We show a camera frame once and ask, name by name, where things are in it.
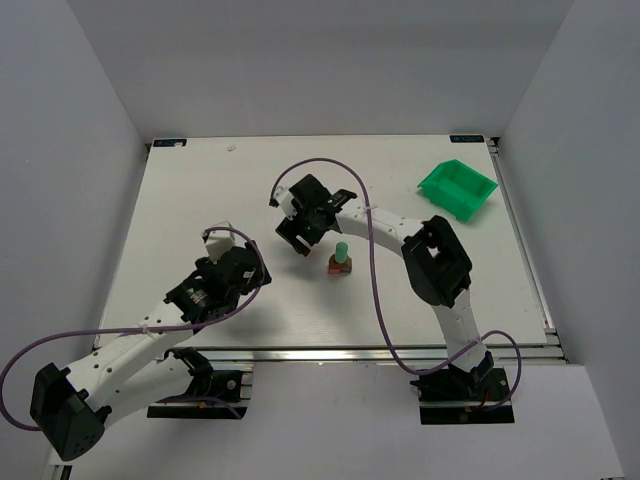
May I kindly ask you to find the purple cable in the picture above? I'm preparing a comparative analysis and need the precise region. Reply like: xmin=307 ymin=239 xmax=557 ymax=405
xmin=0 ymin=226 xmax=266 ymax=431
xmin=268 ymin=158 xmax=524 ymax=411

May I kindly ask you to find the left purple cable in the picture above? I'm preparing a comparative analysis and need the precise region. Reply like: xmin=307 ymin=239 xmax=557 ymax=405
xmin=0 ymin=226 xmax=266 ymax=431

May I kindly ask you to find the blue corner label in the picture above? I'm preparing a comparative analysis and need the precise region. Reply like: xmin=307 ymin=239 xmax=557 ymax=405
xmin=152 ymin=138 xmax=187 ymax=148
xmin=449 ymin=134 xmax=485 ymax=143

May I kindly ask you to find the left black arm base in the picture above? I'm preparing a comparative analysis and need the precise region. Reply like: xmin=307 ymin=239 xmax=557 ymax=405
xmin=146 ymin=347 xmax=252 ymax=420

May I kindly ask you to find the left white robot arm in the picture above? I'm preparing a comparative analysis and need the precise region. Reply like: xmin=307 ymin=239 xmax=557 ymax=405
xmin=30 ymin=242 xmax=271 ymax=462

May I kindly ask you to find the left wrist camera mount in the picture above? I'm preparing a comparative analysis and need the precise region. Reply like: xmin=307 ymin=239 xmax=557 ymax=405
xmin=201 ymin=221 xmax=236 ymax=263

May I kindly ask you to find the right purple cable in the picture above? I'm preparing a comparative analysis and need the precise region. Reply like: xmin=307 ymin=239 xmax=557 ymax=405
xmin=268 ymin=158 xmax=524 ymax=411

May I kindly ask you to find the left blue corner label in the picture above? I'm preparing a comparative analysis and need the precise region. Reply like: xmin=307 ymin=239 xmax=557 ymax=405
xmin=152 ymin=138 xmax=187 ymax=148

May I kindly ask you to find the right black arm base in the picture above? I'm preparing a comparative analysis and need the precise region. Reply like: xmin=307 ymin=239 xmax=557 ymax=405
xmin=410 ymin=368 xmax=515 ymax=426

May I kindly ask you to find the green plastic bin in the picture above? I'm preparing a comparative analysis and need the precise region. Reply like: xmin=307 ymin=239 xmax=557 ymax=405
xmin=417 ymin=159 xmax=498 ymax=222

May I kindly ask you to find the brown wood block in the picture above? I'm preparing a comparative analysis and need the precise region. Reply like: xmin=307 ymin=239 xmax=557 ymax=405
xmin=328 ymin=255 xmax=352 ymax=274

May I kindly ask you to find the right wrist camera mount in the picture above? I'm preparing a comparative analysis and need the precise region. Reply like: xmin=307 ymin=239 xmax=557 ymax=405
xmin=269 ymin=186 xmax=297 ymax=220

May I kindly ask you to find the green wood cylinder block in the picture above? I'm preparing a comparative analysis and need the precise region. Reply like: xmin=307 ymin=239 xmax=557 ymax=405
xmin=334 ymin=242 xmax=349 ymax=265

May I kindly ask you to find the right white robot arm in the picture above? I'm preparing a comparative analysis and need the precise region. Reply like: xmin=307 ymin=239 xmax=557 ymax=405
xmin=269 ymin=174 xmax=493 ymax=387

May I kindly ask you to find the right blue corner label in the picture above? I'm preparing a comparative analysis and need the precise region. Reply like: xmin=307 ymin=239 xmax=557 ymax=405
xmin=449 ymin=134 xmax=485 ymax=143

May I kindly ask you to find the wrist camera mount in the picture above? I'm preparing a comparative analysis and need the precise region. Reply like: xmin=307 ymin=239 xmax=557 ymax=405
xmin=201 ymin=221 xmax=236 ymax=263
xmin=269 ymin=186 xmax=297 ymax=220

